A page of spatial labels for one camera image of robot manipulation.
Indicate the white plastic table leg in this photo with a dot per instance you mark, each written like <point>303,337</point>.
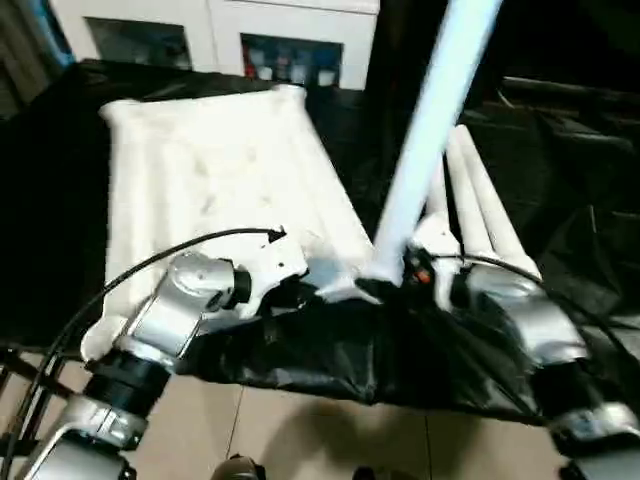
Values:
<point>462,190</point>
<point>436,195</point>
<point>430,125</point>
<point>487,200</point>

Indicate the white plastic table top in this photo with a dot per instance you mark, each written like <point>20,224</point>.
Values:
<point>200,175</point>

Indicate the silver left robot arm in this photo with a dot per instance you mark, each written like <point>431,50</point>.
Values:
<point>190,300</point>

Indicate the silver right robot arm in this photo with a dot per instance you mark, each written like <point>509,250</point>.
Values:
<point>525,310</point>

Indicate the black mat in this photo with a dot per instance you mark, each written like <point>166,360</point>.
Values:
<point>325,350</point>

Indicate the black left robot foot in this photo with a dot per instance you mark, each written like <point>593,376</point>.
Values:
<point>239,467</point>

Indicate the black robot foot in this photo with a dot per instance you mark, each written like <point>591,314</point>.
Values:
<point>369,473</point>
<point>239,467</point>

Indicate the black right robot foot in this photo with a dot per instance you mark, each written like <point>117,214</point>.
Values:
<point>369,473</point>

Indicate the small white jar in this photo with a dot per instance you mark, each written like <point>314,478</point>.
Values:
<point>298,77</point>
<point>265,74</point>
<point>326,78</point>

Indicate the white cabinet with glass doors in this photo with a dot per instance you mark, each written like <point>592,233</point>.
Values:
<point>220,30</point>

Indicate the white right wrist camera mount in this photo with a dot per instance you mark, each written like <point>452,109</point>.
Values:
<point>440,240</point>

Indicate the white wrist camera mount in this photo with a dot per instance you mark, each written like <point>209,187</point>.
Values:
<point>280,260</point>
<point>440,240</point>

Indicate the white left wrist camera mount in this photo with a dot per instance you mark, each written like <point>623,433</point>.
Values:
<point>280,260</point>

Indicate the black metal stand frame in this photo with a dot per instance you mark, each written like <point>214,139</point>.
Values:
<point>25,372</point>

